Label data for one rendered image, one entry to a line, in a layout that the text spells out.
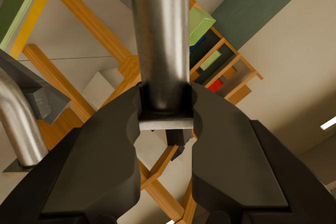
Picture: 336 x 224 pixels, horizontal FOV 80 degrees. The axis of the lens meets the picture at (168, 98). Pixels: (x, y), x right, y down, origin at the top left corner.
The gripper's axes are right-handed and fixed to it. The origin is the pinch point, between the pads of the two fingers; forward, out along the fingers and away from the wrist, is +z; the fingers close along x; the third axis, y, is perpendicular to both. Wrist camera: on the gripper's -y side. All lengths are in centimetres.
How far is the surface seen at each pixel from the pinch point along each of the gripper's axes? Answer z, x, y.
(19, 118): 5.7, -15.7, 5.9
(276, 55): 505, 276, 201
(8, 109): 5.5, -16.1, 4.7
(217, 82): 477, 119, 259
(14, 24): 24.1, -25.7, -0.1
